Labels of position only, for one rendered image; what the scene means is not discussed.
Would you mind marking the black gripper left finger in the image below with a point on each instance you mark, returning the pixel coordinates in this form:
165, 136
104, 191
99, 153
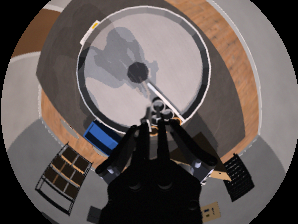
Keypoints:
122, 152

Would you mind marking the grey metal ring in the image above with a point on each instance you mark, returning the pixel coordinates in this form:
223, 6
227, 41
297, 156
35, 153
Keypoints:
162, 108
154, 122
168, 116

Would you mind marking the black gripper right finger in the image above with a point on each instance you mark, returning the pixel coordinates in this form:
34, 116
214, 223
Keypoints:
202, 163

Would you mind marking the blue crate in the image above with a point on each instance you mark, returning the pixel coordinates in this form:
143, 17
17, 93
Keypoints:
99, 139

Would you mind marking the bronze bushing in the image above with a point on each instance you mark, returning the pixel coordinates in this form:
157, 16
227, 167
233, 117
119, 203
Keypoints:
177, 118
153, 131

